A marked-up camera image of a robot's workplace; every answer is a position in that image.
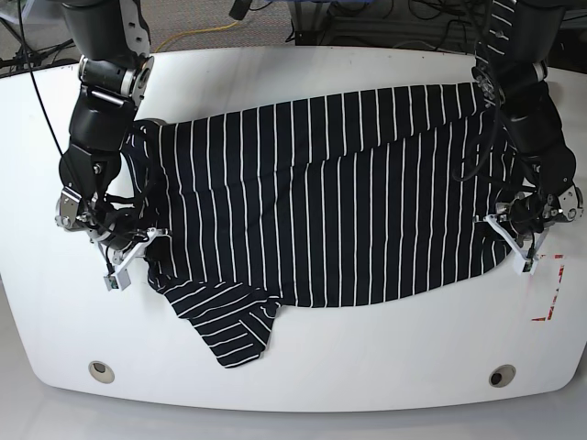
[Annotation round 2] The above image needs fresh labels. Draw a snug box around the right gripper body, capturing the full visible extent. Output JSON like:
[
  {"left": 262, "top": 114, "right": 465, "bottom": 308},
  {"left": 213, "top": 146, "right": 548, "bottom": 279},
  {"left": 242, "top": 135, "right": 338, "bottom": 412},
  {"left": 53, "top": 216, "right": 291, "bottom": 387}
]
[{"left": 89, "top": 214, "right": 150, "bottom": 266}]

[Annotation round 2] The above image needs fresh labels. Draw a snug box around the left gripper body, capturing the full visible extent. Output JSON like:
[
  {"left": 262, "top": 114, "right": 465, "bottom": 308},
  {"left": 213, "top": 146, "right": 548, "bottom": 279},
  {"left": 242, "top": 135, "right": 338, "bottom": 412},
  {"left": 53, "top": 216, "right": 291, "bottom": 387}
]
[{"left": 497, "top": 196, "right": 558, "bottom": 250}]

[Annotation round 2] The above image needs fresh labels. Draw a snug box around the black white striped T-shirt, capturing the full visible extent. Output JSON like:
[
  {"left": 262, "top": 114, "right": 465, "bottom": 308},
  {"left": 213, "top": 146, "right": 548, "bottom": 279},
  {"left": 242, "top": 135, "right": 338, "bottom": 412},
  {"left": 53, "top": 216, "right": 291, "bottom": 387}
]
[{"left": 122, "top": 82, "right": 510, "bottom": 369}]

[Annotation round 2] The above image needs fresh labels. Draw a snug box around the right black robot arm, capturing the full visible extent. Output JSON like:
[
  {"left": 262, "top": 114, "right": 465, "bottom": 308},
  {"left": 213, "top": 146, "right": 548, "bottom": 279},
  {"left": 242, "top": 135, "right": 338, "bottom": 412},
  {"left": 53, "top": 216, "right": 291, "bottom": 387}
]
[{"left": 56, "top": 0, "right": 154, "bottom": 251}]

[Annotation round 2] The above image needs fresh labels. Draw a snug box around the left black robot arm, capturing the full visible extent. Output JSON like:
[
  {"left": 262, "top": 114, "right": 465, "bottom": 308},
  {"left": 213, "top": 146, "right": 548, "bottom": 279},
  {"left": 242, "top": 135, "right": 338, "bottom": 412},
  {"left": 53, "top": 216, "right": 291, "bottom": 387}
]
[{"left": 472, "top": 1, "right": 582, "bottom": 239}]

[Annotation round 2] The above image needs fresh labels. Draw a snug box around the red tape rectangle marking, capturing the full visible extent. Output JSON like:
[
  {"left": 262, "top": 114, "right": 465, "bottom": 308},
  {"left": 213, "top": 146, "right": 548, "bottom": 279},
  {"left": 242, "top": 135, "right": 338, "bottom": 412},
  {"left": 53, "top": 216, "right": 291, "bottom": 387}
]
[{"left": 528, "top": 253, "right": 566, "bottom": 323}]

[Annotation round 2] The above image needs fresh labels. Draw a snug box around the black tripod stand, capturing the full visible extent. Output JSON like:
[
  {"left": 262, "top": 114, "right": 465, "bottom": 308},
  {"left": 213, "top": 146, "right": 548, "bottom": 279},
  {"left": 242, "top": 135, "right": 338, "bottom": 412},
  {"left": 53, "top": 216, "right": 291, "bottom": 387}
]
[{"left": 1, "top": 18, "right": 74, "bottom": 78}]

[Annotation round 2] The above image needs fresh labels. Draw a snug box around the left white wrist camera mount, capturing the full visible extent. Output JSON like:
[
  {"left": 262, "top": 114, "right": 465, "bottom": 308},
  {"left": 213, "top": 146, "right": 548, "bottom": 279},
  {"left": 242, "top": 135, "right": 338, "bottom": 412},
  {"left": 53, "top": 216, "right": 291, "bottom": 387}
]
[{"left": 473, "top": 214, "right": 548, "bottom": 275}]

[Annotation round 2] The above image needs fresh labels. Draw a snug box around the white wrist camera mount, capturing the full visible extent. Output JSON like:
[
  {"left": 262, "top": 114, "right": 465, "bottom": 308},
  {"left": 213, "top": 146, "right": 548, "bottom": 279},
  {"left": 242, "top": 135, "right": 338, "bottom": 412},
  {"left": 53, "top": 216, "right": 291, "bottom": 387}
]
[
  {"left": 473, "top": 214, "right": 548, "bottom": 275},
  {"left": 94, "top": 227, "right": 171, "bottom": 292}
]

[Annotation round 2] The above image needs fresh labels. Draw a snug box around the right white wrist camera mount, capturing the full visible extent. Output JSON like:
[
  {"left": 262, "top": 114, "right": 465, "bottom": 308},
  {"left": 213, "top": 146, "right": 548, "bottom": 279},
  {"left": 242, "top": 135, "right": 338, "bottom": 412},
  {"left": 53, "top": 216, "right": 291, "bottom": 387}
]
[{"left": 94, "top": 227, "right": 171, "bottom": 292}]

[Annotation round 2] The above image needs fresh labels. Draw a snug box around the left table cable grommet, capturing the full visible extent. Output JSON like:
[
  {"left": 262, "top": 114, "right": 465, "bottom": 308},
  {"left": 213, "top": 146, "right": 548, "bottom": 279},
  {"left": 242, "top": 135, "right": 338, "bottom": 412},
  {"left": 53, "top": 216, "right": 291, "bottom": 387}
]
[{"left": 88, "top": 361, "right": 115, "bottom": 384}]

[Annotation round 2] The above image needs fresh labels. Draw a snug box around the table cable grommet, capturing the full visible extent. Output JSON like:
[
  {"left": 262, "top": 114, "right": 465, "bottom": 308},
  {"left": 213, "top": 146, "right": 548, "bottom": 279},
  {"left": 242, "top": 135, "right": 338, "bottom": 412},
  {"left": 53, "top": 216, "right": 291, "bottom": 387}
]
[
  {"left": 489, "top": 364, "right": 516, "bottom": 388},
  {"left": 88, "top": 361, "right": 115, "bottom": 384}
]

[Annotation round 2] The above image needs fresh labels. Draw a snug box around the right table cable grommet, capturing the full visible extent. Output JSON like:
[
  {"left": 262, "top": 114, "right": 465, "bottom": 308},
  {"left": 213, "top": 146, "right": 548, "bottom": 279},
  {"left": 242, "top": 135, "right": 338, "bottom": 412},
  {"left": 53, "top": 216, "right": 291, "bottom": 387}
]
[{"left": 489, "top": 364, "right": 516, "bottom": 388}]

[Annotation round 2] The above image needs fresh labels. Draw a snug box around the yellow cable on floor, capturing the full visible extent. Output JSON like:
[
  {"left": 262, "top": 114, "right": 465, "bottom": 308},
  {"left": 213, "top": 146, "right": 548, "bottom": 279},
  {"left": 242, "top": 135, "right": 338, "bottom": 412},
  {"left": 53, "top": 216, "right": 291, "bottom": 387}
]
[{"left": 158, "top": 16, "right": 239, "bottom": 54}]

